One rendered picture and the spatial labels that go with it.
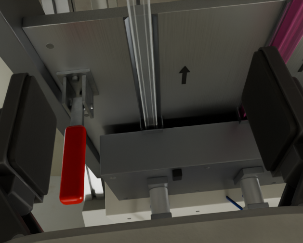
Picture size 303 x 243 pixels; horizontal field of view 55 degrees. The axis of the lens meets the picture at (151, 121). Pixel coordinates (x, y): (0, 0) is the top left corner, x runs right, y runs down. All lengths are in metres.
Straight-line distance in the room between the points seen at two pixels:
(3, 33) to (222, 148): 0.23
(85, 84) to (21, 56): 0.05
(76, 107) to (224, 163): 0.17
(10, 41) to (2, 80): 4.05
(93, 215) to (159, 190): 0.23
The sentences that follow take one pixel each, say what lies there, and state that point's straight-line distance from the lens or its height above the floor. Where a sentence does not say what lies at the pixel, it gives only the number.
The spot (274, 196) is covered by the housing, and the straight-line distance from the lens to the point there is 0.47.
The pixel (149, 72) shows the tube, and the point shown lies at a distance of 0.24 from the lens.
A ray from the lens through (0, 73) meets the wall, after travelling 4.25.
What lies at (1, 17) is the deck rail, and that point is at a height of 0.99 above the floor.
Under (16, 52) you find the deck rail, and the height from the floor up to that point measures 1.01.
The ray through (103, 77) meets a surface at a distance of 0.26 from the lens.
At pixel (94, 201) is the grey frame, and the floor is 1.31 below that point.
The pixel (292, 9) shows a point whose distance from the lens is 0.23.
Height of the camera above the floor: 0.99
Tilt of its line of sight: 21 degrees up
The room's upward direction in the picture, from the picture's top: 174 degrees clockwise
